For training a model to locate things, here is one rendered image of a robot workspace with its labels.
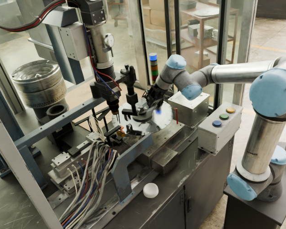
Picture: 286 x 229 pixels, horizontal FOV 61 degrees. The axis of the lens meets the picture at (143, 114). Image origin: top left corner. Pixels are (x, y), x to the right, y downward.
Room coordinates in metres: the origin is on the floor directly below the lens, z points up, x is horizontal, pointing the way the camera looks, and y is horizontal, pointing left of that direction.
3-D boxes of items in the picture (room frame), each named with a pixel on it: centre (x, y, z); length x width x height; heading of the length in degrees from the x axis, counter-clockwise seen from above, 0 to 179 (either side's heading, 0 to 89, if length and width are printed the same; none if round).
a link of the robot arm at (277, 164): (0.65, -0.48, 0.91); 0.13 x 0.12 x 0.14; 121
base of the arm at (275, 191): (0.65, -0.48, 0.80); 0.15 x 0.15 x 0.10
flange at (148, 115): (1.05, 0.00, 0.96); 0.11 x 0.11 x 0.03
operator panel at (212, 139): (1.00, -0.41, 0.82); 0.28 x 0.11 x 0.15; 131
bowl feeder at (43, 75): (1.51, 0.65, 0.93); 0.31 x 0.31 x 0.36
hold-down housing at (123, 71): (0.98, 0.04, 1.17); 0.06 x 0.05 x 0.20; 122
